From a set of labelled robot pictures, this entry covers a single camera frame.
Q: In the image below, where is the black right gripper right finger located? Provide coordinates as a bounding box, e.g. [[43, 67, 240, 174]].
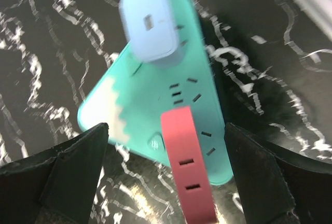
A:
[[225, 123, 331, 223]]

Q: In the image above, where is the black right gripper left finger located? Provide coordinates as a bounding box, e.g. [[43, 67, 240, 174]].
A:
[[1, 123, 108, 223]]

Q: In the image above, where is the pink plug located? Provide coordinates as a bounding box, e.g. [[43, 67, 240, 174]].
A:
[[161, 106, 217, 223]]

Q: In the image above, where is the teal triangular power strip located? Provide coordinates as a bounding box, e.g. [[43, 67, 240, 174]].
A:
[[77, 0, 233, 185]]

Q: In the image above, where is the light blue plug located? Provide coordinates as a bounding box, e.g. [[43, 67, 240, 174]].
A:
[[119, 0, 183, 68]]

